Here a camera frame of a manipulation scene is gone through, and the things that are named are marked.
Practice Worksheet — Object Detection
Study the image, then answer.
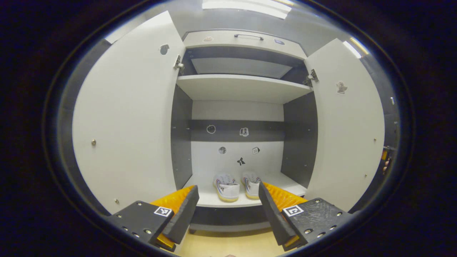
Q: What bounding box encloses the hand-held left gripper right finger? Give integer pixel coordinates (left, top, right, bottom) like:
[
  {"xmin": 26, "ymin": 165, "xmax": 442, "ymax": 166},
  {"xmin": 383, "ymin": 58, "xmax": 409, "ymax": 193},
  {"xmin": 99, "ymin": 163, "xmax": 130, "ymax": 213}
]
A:
[{"xmin": 258, "ymin": 181, "xmax": 353, "ymax": 252}]

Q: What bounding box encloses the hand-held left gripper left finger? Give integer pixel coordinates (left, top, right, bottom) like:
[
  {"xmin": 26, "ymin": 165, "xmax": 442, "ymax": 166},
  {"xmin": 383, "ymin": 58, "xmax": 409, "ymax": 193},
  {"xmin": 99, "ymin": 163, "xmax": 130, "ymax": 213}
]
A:
[{"xmin": 108, "ymin": 185, "xmax": 200, "ymax": 252}]

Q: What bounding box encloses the white canvas shoe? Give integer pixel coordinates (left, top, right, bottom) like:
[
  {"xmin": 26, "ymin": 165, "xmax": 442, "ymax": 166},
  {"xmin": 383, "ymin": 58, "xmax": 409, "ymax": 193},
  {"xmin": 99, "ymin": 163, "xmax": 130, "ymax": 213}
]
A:
[
  {"xmin": 242, "ymin": 172, "xmax": 263, "ymax": 200},
  {"xmin": 213, "ymin": 174, "xmax": 240, "ymax": 202}
]

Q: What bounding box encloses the small ceiling light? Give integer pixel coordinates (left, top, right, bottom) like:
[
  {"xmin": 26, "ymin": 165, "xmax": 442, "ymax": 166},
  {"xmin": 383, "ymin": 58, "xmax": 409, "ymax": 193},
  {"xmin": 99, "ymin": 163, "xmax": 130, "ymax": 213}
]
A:
[{"xmin": 342, "ymin": 37, "xmax": 370, "ymax": 59}]

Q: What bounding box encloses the black backdrop cloth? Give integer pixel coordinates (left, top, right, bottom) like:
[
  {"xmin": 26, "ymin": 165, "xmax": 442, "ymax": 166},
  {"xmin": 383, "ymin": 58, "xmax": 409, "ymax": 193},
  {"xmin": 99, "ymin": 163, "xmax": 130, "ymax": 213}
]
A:
[{"xmin": 59, "ymin": 37, "xmax": 397, "ymax": 215}]

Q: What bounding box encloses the large ceiling light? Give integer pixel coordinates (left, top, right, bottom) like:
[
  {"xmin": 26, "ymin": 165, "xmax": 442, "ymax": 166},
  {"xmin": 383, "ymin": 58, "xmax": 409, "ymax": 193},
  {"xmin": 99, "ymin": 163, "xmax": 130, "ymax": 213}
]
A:
[{"xmin": 202, "ymin": 0, "xmax": 292, "ymax": 20}]

